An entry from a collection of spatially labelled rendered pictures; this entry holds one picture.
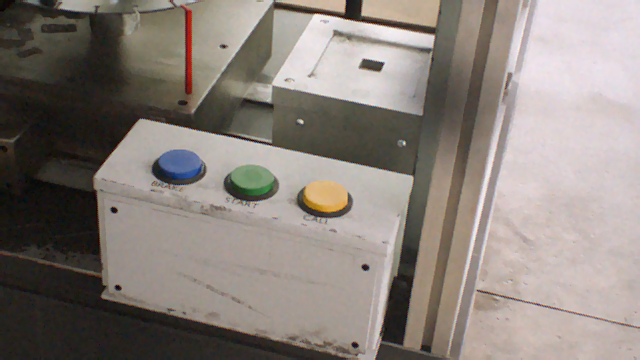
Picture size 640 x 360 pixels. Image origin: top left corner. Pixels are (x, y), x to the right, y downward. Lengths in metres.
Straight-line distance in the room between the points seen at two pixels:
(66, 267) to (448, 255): 0.40
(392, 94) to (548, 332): 1.18
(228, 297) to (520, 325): 1.28
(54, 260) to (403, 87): 0.41
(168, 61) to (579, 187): 1.59
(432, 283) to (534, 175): 1.70
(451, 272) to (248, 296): 0.19
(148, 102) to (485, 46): 0.46
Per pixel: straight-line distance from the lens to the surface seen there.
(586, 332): 2.23
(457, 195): 0.91
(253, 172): 0.95
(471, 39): 0.82
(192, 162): 0.96
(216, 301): 1.00
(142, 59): 1.24
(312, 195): 0.92
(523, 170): 2.66
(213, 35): 1.30
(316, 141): 1.12
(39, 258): 1.11
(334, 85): 1.10
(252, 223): 0.92
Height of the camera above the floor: 1.46
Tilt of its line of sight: 36 degrees down
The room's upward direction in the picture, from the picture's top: 5 degrees clockwise
